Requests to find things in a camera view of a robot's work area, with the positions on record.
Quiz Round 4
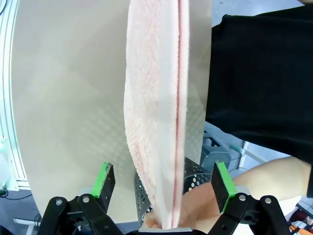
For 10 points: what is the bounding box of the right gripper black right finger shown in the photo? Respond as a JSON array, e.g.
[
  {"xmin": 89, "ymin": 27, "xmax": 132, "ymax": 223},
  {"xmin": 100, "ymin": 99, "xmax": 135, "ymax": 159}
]
[{"xmin": 207, "ymin": 161, "xmax": 292, "ymax": 235}]

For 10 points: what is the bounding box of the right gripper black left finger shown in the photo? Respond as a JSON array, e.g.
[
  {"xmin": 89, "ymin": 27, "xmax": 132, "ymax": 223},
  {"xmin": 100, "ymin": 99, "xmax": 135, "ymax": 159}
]
[{"xmin": 36, "ymin": 161, "xmax": 123, "ymax": 235}]

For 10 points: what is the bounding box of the pink terry towel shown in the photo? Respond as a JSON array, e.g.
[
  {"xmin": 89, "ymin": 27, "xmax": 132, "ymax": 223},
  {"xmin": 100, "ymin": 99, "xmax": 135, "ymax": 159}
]
[{"xmin": 123, "ymin": 0, "xmax": 190, "ymax": 230}]

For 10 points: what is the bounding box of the person's left forearm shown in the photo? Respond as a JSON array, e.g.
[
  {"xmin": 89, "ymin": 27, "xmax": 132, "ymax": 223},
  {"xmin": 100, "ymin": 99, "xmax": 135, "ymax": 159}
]
[{"xmin": 231, "ymin": 156, "xmax": 313, "ymax": 205}]

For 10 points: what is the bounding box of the person's left hand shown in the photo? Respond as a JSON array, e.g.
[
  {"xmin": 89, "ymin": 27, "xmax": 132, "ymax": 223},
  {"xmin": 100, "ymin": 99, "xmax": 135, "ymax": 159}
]
[{"xmin": 144, "ymin": 183, "xmax": 222, "ymax": 234}]

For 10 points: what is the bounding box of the dark perforated laundry basket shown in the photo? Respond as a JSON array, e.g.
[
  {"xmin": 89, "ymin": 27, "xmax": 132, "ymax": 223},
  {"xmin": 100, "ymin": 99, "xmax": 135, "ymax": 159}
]
[{"xmin": 133, "ymin": 156, "xmax": 212, "ymax": 222}]

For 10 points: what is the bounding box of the grey metal table base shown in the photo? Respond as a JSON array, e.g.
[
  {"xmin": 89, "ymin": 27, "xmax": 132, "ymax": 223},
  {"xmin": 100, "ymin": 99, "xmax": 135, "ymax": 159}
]
[{"xmin": 200, "ymin": 129, "xmax": 232, "ymax": 173}]

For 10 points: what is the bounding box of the person in black t-shirt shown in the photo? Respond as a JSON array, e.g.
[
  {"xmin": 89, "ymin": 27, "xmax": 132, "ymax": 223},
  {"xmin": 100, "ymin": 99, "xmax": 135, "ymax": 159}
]
[{"xmin": 204, "ymin": 0, "xmax": 313, "ymax": 199}]

